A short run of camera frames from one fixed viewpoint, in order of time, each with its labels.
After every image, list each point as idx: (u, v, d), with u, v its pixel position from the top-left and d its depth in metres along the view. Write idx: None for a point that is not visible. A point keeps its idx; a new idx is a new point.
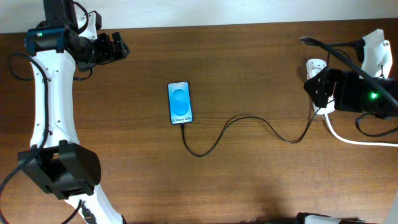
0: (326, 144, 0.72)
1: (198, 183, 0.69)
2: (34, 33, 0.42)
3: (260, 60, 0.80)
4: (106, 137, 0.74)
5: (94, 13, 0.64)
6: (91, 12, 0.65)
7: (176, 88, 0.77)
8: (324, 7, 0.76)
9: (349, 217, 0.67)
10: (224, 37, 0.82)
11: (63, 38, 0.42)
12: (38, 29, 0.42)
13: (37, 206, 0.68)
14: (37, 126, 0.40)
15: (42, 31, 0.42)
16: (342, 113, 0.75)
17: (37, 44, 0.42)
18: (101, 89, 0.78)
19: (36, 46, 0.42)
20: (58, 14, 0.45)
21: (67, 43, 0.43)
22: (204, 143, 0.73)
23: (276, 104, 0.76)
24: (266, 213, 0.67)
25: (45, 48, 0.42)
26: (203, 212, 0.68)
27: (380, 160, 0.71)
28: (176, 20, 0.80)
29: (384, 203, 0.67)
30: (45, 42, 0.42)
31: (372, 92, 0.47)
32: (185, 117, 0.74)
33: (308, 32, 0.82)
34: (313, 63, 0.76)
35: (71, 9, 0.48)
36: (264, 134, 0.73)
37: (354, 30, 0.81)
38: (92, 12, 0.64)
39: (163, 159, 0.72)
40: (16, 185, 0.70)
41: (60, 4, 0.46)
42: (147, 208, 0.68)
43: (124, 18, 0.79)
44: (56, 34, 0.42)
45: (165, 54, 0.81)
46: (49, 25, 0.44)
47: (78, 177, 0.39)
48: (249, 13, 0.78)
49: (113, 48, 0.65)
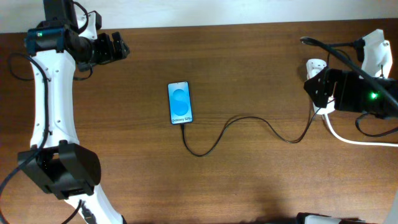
0: (326, 144, 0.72)
1: (198, 184, 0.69)
2: (34, 33, 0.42)
3: (260, 60, 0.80)
4: (106, 137, 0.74)
5: (94, 13, 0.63)
6: (92, 12, 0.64)
7: (176, 88, 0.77)
8: (324, 7, 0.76)
9: (349, 217, 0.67)
10: (224, 37, 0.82)
11: (63, 38, 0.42)
12: (38, 29, 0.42)
13: (37, 206, 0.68)
14: (37, 126, 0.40)
15: (42, 31, 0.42)
16: (342, 113, 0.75)
17: (37, 44, 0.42)
18: (101, 89, 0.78)
19: (36, 46, 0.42)
20: (58, 14, 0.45)
21: (67, 43, 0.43)
22: (204, 143, 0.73)
23: (276, 104, 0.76)
24: (266, 213, 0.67)
25: (45, 48, 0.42)
26: (203, 212, 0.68)
27: (380, 160, 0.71)
28: (176, 20, 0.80)
29: (384, 203, 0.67)
30: (45, 42, 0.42)
31: (372, 92, 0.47)
32: (185, 117, 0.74)
33: (308, 32, 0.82)
34: (314, 63, 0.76)
35: (71, 9, 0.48)
36: (265, 134, 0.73)
37: (354, 30, 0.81)
38: (92, 12, 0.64)
39: (163, 159, 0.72)
40: (16, 185, 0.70)
41: (61, 4, 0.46)
42: (147, 208, 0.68)
43: (124, 18, 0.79)
44: (56, 34, 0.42)
45: (165, 54, 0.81)
46: (49, 25, 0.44)
47: (78, 177, 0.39)
48: (249, 13, 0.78)
49: (113, 48, 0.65)
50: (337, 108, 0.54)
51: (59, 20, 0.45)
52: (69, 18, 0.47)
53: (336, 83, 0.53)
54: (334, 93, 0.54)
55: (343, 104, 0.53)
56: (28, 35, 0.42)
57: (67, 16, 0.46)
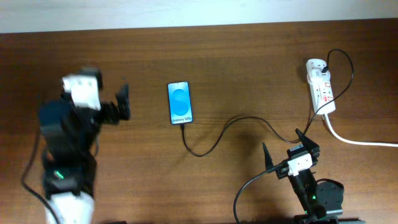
0: (326, 144, 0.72)
1: (198, 184, 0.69)
2: (52, 171, 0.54)
3: (260, 60, 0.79)
4: (106, 137, 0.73)
5: (93, 79, 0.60)
6: (87, 76, 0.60)
7: (176, 88, 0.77)
8: (324, 7, 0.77)
9: (349, 217, 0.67)
10: (224, 37, 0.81)
11: (69, 148, 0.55)
12: (52, 170, 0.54)
13: (37, 206, 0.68)
14: None
15: (61, 174, 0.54)
16: (342, 113, 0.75)
17: (55, 185, 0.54)
18: None
19: (55, 186, 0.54)
20: (68, 147, 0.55)
21: (80, 185, 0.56)
22: (204, 143, 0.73)
23: (277, 104, 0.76)
24: (266, 213, 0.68)
25: (61, 189, 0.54)
26: (203, 213, 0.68)
27: (380, 160, 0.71)
28: (176, 20, 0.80)
29: (384, 203, 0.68)
30: (62, 181, 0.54)
31: (312, 195, 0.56)
32: (185, 117, 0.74)
33: (308, 32, 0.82)
34: (314, 63, 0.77)
35: (72, 129, 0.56)
36: (265, 134, 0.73)
37: (354, 30, 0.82)
38: (91, 78, 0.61)
39: (163, 159, 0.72)
40: (15, 186, 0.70)
41: (60, 134, 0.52)
42: (147, 209, 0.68)
43: (124, 18, 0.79)
44: (74, 177, 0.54)
45: (165, 54, 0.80)
46: (68, 178, 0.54)
47: None
48: (249, 12, 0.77)
49: (111, 106, 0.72)
50: (312, 181, 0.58)
51: (69, 152, 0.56)
52: (79, 114, 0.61)
53: (306, 184, 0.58)
54: (310, 184, 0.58)
55: (313, 178, 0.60)
56: (46, 171, 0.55)
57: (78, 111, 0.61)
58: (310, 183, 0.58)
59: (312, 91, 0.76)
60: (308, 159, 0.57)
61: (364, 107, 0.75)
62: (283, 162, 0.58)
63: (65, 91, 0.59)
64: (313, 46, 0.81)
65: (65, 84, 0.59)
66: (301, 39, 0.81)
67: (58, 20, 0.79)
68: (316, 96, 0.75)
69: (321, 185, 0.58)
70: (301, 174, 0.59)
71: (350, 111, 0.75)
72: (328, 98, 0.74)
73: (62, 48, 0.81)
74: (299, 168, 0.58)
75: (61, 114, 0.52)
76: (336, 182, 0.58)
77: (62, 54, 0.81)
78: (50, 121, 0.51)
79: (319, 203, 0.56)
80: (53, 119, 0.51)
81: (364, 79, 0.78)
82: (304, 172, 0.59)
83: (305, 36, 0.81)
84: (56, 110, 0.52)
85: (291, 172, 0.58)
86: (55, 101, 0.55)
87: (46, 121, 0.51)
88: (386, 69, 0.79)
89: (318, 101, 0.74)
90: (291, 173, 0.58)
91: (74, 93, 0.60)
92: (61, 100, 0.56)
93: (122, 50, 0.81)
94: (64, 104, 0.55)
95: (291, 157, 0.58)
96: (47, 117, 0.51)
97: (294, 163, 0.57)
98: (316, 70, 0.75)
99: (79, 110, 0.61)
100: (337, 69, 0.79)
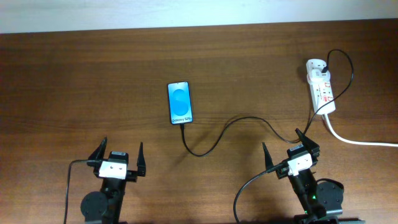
0: (326, 144, 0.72)
1: (198, 184, 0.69)
2: None
3: (260, 60, 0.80)
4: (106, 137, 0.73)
5: (124, 164, 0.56)
6: (119, 160, 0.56)
7: (176, 88, 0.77)
8: (324, 7, 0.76)
9: (349, 217, 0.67)
10: (224, 37, 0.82)
11: None
12: None
13: (37, 206, 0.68)
14: None
15: None
16: (342, 113, 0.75)
17: None
18: (101, 90, 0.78)
19: None
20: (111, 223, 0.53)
21: None
22: (204, 144, 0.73)
23: (276, 104, 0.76)
24: (266, 213, 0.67)
25: None
26: (203, 212, 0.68)
27: (380, 160, 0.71)
28: (176, 21, 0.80)
29: (384, 203, 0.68)
30: None
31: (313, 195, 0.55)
32: (185, 117, 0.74)
33: (308, 32, 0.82)
34: (313, 63, 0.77)
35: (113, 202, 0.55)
36: (264, 134, 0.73)
37: (354, 30, 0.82)
38: (122, 162, 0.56)
39: (163, 159, 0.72)
40: (16, 185, 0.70)
41: None
42: (147, 208, 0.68)
43: (124, 19, 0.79)
44: None
45: (165, 55, 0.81)
46: None
47: None
48: (250, 12, 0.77)
49: (128, 171, 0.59)
50: (313, 181, 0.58)
51: None
52: (119, 188, 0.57)
53: (307, 185, 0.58)
54: (311, 185, 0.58)
55: (313, 178, 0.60)
56: None
57: (107, 182, 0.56)
58: (311, 183, 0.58)
59: (312, 91, 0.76)
60: (308, 159, 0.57)
61: (364, 107, 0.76)
62: (283, 161, 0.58)
63: (97, 163, 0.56)
64: (313, 46, 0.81)
65: (100, 170, 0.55)
66: (301, 40, 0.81)
67: (57, 20, 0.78)
68: (316, 96, 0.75)
69: (321, 185, 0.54)
70: (301, 174, 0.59)
71: (350, 111, 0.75)
72: (328, 98, 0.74)
73: (63, 48, 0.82)
74: (299, 168, 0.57)
75: (100, 214, 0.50)
76: (336, 181, 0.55)
77: (63, 55, 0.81)
78: (92, 219, 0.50)
79: (317, 203, 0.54)
80: (95, 219, 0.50)
81: (363, 80, 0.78)
82: (304, 172, 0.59)
83: (305, 36, 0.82)
84: (93, 205, 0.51)
85: (291, 172, 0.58)
86: (94, 194, 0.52)
87: (90, 212, 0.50)
88: (385, 70, 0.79)
89: (318, 101, 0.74)
90: (291, 173, 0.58)
91: (106, 177, 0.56)
92: (100, 193, 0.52)
93: (123, 50, 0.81)
94: (104, 196, 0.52)
95: (291, 157, 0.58)
96: (89, 213, 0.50)
97: (294, 164, 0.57)
98: (316, 71, 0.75)
99: (115, 183, 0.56)
100: (337, 69, 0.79)
